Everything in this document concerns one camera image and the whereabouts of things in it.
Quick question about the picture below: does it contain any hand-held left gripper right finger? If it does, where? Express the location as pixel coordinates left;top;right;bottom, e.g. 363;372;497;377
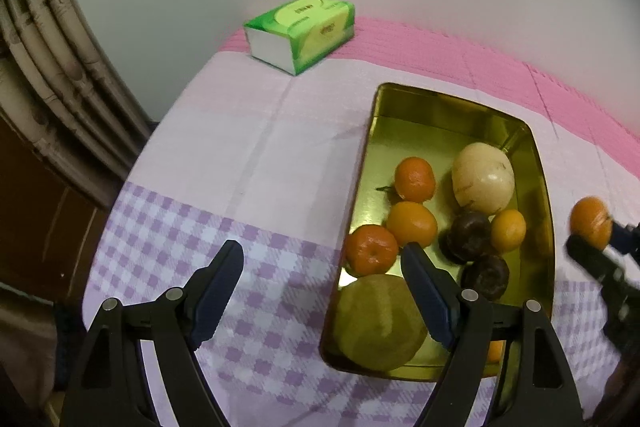
400;242;586;427

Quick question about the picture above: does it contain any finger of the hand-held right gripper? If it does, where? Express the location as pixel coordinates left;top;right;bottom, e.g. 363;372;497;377
565;234;623;303
607;219;640;258

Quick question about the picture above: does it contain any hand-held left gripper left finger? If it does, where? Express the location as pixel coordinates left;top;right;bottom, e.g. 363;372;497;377
60;239;245;427

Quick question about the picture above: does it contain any dark brown passion fruit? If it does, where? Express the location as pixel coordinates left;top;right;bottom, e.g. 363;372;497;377
460;254;511;300
439;211;493;264

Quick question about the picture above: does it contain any green pear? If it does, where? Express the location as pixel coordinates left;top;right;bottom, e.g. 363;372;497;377
332;274;429;372

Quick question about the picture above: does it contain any smooth yellow-orange citrus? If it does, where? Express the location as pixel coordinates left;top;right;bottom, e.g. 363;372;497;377
490;209;527;254

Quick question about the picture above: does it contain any pale yellow pear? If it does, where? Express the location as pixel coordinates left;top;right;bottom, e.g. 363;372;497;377
451;142;516;215

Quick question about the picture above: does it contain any red and gold tin box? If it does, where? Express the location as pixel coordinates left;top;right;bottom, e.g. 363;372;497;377
319;82;557;383

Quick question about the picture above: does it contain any pink and purple checked tablecloth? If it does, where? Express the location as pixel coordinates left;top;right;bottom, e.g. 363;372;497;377
81;17;640;427

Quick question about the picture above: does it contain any brown wooden cabinet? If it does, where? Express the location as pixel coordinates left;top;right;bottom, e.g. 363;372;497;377
0;112;111;303

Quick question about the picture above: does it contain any green tissue pack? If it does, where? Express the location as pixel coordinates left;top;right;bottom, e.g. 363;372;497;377
243;0;357;76

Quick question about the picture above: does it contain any beige patterned curtain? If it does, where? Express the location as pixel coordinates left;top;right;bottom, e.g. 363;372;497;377
0;0;156;208

